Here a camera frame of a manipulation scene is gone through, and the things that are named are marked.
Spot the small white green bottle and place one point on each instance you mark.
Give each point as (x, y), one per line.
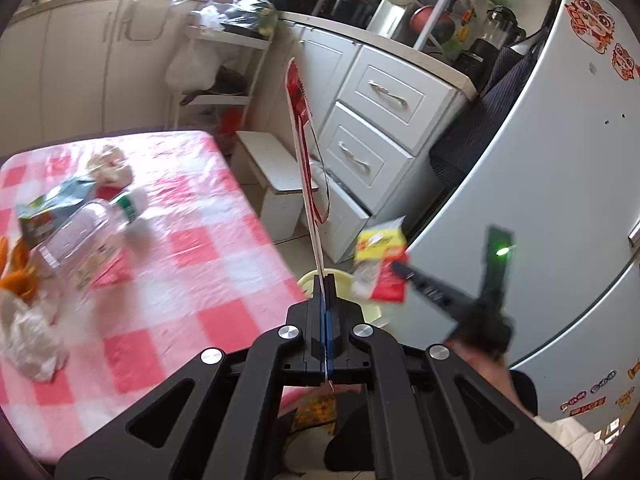
(133, 202)

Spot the white lower cabinets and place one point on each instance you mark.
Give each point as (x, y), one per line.
(84, 68)

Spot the white tissue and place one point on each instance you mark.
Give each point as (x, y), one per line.
(28, 341)

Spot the red white wrapper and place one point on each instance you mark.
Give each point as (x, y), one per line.
(303, 136)

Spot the orange peel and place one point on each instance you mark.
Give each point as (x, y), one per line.
(18, 275)

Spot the white cylindrical canister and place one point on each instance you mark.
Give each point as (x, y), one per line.
(391, 19)

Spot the yellow red snack packet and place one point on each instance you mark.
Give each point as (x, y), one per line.
(377, 248)

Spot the white plastic bag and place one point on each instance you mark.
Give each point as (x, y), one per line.
(194, 67)

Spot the green blue milk carton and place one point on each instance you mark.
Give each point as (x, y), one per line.
(40, 218)

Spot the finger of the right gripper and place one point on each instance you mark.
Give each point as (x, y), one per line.
(453, 302)

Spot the crumpled tissue with red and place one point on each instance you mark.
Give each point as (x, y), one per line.
(109, 167)

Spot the white wooden stool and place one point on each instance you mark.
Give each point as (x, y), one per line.
(260, 158)

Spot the white drawer cabinet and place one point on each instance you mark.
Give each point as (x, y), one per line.
(378, 107)

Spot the black blender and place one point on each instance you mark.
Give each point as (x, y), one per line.
(499, 29)

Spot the right hand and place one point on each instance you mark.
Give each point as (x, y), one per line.
(494, 372)

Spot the clear plastic bottle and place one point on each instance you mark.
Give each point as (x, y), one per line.
(78, 252)

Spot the white refrigerator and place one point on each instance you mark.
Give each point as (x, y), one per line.
(562, 174)

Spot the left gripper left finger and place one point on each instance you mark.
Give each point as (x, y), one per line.
(306, 364)

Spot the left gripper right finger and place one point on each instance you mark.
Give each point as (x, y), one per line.
(348, 357)

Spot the yellow trash bin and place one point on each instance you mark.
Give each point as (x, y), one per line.
(372, 313)

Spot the white storage shelf rack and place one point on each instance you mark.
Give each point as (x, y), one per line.
(242, 33)

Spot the pink checked tablecloth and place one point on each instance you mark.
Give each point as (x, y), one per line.
(203, 274)

